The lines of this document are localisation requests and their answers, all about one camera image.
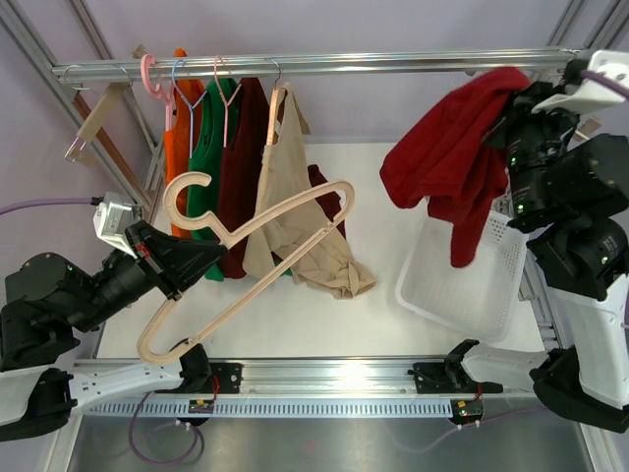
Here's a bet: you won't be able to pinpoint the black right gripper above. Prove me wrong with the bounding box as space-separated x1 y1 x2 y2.
482 82 591 225

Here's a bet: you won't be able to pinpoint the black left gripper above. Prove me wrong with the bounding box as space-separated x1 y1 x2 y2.
68 220 230 333

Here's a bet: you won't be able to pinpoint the bright red t shirt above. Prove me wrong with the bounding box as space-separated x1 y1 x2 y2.
379 67 530 268

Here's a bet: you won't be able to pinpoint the beige t shirt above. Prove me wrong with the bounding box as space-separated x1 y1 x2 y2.
243 83 376 299

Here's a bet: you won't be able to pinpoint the wooden hanger with metal hook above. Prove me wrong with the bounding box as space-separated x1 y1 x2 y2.
265 58 284 146

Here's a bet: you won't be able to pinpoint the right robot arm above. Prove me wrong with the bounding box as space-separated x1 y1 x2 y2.
444 82 628 433

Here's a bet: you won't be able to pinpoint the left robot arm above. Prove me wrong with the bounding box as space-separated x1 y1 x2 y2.
1 220 227 442

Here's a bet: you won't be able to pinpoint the wooden clip hanger right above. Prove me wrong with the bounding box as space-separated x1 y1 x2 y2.
573 116 602 142

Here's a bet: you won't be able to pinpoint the wooden clip hanger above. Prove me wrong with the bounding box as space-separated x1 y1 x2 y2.
64 63 133 162
573 116 602 142

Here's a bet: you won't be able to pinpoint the dark maroon t shirt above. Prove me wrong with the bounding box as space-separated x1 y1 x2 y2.
217 78 346 278

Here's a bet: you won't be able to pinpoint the green t shirt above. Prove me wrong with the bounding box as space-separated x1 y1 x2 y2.
186 77 240 282

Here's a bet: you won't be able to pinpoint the pink plastic hanger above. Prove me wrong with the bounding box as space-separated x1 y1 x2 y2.
141 54 175 132

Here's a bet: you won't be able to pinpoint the orange t shirt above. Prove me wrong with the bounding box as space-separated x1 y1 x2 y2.
163 47 206 237

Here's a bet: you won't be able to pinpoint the wooden clip hanger left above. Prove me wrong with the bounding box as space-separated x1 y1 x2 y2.
64 63 133 162

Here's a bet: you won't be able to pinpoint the white plastic laundry basket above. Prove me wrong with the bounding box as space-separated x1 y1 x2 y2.
395 211 527 342

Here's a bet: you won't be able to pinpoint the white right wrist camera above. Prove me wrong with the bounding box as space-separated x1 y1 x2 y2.
532 50 628 115

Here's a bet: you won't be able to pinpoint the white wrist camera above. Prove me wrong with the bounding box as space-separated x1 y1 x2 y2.
532 50 628 115
92 192 136 258

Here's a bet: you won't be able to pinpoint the metal clothes rail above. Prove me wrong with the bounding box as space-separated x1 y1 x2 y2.
51 46 591 83

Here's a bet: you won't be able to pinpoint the aluminium frame posts left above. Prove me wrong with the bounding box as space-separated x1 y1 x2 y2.
1 1 158 211

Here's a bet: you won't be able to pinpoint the aluminium frame posts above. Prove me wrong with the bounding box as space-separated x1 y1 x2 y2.
1 1 158 211
515 0 629 345

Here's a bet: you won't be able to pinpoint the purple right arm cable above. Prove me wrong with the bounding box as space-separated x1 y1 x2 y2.
579 68 629 99

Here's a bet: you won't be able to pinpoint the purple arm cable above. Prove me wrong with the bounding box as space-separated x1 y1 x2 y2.
579 68 629 99
0 196 94 217

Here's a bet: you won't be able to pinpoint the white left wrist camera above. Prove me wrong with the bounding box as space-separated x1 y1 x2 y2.
92 192 136 258

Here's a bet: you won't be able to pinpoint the aluminium frame posts right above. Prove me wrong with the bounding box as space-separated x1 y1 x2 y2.
515 0 629 345

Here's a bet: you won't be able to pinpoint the blue wire hanger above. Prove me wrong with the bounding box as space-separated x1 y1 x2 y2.
171 57 206 159

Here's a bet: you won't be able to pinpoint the pink wire hanger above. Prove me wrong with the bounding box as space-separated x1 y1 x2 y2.
213 55 241 148

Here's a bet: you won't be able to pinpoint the white slotted cable duct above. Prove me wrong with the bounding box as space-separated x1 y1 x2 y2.
86 396 453 419

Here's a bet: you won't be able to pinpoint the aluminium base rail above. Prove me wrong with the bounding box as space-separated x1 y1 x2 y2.
73 357 551 394

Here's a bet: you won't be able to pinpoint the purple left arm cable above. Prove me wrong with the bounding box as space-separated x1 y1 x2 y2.
0 196 94 217

